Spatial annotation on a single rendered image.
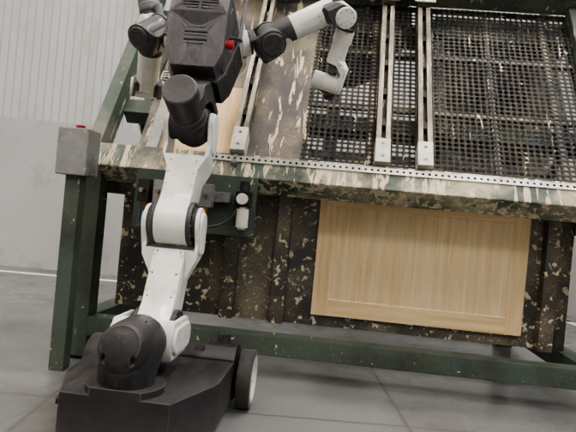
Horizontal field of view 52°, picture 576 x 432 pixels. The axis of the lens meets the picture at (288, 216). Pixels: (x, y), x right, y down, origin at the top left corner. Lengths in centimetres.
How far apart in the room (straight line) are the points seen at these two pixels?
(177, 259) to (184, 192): 22
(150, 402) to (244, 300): 115
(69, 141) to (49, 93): 332
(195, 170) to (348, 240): 89
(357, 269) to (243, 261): 51
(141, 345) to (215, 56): 97
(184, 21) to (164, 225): 69
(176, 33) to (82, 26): 368
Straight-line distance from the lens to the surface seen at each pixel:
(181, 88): 189
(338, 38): 227
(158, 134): 259
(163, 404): 160
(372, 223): 259
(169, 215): 189
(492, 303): 269
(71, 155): 237
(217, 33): 206
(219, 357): 204
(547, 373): 257
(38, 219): 562
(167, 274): 189
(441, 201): 241
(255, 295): 265
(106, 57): 561
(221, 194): 233
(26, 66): 581
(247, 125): 252
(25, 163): 567
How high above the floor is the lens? 68
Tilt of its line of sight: level
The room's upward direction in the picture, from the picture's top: 5 degrees clockwise
